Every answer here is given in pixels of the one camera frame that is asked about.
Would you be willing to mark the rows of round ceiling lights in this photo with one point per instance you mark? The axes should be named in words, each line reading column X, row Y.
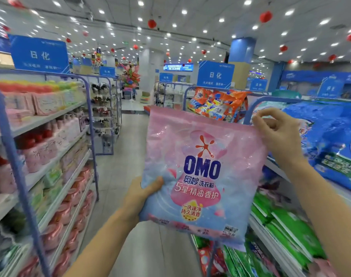
column 141, row 2

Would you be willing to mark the person's left hand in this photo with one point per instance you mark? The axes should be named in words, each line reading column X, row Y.
column 135, row 202

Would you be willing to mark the grey metal shelf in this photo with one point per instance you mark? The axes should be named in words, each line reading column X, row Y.
column 348, row 196

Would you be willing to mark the blue aisle sign board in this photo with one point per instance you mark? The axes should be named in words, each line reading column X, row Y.
column 216, row 73

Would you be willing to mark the white goods display stand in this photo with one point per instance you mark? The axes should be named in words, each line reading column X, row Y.
column 167, row 95

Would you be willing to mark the rows of aisle shelf goods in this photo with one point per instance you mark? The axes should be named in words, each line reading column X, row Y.
column 48, row 176

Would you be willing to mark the pink OMO detergent bag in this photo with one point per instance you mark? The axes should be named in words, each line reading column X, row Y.
column 204, row 181

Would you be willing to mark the large blue hanging sign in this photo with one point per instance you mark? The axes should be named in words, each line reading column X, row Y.
column 258, row 84

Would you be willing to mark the blue beige column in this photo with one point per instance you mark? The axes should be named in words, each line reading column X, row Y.
column 241, row 54

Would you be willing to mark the rows of small red lanterns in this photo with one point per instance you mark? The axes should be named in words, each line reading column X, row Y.
column 152, row 23

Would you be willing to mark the person's right hand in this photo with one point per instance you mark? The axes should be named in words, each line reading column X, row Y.
column 282, row 138

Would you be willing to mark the small blue hanging sign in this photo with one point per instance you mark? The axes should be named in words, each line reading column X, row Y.
column 331, row 87
column 40, row 53
column 107, row 71
column 166, row 77

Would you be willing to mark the person's right forearm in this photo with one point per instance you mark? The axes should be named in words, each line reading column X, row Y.
column 331, row 222

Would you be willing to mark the orange Tide bag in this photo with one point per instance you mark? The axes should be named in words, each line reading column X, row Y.
column 197, row 101

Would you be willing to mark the orange blue small detergent packet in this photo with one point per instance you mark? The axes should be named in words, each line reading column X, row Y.
column 227, row 106

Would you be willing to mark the blue grey aisle shelving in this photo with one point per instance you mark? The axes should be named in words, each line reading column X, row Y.
column 8, row 153

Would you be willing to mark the blue wall sign band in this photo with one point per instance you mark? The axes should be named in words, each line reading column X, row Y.
column 319, row 75

